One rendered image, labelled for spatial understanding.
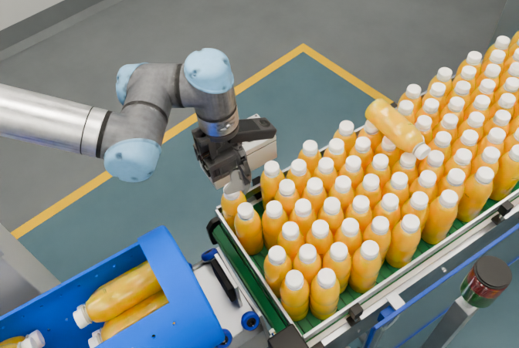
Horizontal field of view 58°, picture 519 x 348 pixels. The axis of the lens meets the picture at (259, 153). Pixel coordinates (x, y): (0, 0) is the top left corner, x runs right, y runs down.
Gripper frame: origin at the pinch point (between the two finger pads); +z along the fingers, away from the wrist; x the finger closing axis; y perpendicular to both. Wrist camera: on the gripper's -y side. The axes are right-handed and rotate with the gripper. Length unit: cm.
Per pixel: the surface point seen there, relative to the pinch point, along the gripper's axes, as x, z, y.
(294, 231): 11.6, 13.2, -6.6
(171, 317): 18.4, 2.3, 26.1
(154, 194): -97, 122, 10
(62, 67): -227, 123, 20
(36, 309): -4, 14, 51
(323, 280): 25.0, 13.2, -5.1
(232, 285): 13.0, 17.5, 11.7
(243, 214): 1.0, 13.1, 0.9
